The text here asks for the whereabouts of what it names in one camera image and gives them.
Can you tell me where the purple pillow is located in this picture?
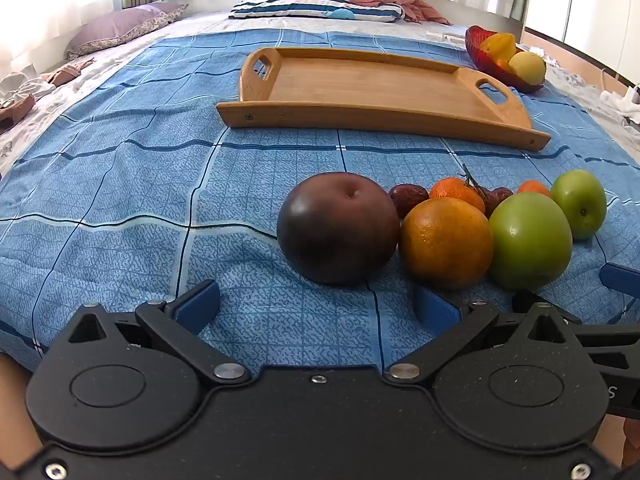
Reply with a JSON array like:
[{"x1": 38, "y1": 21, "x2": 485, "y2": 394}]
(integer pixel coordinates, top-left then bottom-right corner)
[{"x1": 65, "y1": 2, "x2": 190, "y2": 60}]

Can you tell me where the red glass bowl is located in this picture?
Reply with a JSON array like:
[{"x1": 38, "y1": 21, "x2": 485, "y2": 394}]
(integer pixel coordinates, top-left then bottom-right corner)
[{"x1": 465, "y1": 25, "x2": 547, "y2": 94}]

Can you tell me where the small mandarin with stem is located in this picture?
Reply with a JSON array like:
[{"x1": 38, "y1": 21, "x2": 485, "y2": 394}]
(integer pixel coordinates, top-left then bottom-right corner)
[{"x1": 429, "y1": 162, "x2": 493, "y2": 215}]

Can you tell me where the small green apple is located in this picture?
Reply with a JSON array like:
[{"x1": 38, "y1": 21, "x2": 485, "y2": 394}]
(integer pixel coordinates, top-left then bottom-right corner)
[{"x1": 550, "y1": 169, "x2": 608, "y2": 241}]

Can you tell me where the blue striped pillow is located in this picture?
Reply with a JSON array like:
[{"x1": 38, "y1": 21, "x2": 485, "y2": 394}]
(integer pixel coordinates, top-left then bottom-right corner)
[{"x1": 229, "y1": 0, "x2": 406, "y2": 23}]

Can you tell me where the red date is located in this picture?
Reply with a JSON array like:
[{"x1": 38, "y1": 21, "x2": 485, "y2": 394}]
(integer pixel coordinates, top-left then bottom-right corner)
[
  {"x1": 482, "y1": 186, "x2": 515, "y2": 218},
  {"x1": 389, "y1": 184, "x2": 430, "y2": 220}
]

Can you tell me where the large green apple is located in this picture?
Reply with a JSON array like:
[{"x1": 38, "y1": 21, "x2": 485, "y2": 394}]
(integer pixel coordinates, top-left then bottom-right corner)
[{"x1": 488, "y1": 192, "x2": 574, "y2": 293}]

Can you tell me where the crumpled white cloth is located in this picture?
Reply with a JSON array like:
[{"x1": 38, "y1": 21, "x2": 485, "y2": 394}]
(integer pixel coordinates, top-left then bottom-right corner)
[{"x1": 599, "y1": 85, "x2": 640, "y2": 125}]

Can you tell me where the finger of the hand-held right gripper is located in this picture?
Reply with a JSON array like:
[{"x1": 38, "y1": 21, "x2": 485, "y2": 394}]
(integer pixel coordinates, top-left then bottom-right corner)
[
  {"x1": 512, "y1": 289, "x2": 640, "y2": 348},
  {"x1": 600, "y1": 262, "x2": 640, "y2": 303}
]

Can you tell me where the yellow pear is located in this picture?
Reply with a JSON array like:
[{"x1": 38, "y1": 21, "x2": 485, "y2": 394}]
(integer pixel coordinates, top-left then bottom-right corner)
[{"x1": 507, "y1": 51, "x2": 547, "y2": 86}]

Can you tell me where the white wardrobe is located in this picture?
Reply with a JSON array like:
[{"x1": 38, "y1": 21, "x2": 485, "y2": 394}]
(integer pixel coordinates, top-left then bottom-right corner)
[{"x1": 524, "y1": 0, "x2": 640, "y2": 83}]

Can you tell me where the dark purple round fruit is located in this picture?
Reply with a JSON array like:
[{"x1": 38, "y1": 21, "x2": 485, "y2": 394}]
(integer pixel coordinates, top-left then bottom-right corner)
[{"x1": 276, "y1": 172, "x2": 401, "y2": 287}]

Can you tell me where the white cable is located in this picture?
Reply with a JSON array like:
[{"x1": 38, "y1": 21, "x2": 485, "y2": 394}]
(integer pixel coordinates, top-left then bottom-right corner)
[{"x1": 600, "y1": 67, "x2": 628, "y2": 96}]

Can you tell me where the large orange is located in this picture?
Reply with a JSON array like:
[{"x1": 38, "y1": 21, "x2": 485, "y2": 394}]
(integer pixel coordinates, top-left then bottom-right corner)
[{"x1": 398, "y1": 197, "x2": 495, "y2": 291}]

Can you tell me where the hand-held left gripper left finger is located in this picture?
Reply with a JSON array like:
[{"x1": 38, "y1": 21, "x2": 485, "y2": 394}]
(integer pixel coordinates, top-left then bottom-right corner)
[{"x1": 66, "y1": 280, "x2": 251, "y2": 386}]

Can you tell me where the wooden bed frame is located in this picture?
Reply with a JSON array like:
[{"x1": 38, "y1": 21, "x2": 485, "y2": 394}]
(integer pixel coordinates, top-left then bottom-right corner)
[{"x1": 520, "y1": 25, "x2": 640, "y2": 98}]

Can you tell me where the small white box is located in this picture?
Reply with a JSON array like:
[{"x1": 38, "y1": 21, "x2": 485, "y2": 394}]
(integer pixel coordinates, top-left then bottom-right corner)
[{"x1": 425, "y1": 30, "x2": 468, "y2": 45}]

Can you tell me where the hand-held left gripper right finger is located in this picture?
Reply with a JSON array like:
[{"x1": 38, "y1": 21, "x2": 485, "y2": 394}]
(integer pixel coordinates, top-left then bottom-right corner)
[{"x1": 384, "y1": 286, "x2": 585, "y2": 386}]

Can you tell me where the wooden tray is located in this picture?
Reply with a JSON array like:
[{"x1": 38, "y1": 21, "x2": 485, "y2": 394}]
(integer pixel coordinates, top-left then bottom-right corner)
[{"x1": 216, "y1": 47, "x2": 552, "y2": 152}]

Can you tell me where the white garment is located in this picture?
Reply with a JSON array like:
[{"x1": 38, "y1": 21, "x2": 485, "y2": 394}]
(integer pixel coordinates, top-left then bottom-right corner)
[{"x1": 0, "y1": 71, "x2": 56, "y2": 107}]

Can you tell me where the pink garment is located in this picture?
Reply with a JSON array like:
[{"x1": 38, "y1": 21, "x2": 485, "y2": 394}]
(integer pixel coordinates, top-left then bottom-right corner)
[
  {"x1": 40, "y1": 57, "x2": 96, "y2": 88},
  {"x1": 0, "y1": 95, "x2": 37, "y2": 133}
]

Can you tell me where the small white cloth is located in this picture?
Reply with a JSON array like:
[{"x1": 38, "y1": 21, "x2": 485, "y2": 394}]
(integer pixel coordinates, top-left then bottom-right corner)
[{"x1": 525, "y1": 45, "x2": 558, "y2": 67}]

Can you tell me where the blue checked blanket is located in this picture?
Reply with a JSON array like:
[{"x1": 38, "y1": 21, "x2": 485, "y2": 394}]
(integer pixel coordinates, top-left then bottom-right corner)
[{"x1": 0, "y1": 30, "x2": 640, "y2": 376}]

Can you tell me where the yellow starfruit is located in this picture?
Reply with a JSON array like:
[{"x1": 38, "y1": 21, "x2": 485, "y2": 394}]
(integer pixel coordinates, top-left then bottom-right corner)
[{"x1": 481, "y1": 32, "x2": 517, "y2": 61}]

